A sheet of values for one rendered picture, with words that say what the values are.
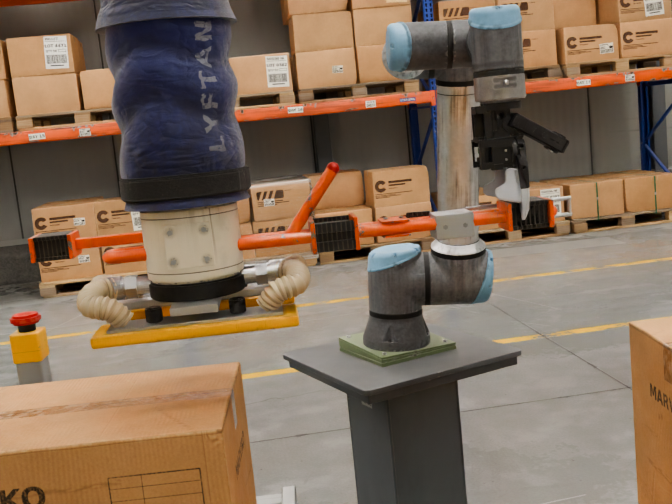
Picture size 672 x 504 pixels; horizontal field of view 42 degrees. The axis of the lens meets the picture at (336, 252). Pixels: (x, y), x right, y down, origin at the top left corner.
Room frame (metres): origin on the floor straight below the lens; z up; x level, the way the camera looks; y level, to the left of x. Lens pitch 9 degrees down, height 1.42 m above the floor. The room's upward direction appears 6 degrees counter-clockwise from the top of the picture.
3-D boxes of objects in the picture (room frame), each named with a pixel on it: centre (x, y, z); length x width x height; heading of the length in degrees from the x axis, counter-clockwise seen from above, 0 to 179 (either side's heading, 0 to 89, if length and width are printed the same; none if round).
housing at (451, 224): (1.58, -0.21, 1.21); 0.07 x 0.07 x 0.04; 4
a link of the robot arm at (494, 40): (1.60, -0.32, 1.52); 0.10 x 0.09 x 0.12; 177
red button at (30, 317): (2.03, 0.74, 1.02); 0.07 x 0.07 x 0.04
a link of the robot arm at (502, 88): (1.59, -0.32, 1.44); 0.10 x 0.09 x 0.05; 3
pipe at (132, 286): (1.55, 0.25, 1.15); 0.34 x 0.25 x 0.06; 94
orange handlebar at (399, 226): (1.68, 0.06, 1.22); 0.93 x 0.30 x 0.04; 94
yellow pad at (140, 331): (1.45, 0.24, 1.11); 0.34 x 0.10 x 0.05; 94
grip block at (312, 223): (1.56, 0.00, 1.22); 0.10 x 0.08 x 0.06; 4
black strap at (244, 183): (1.55, 0.25, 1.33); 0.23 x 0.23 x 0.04
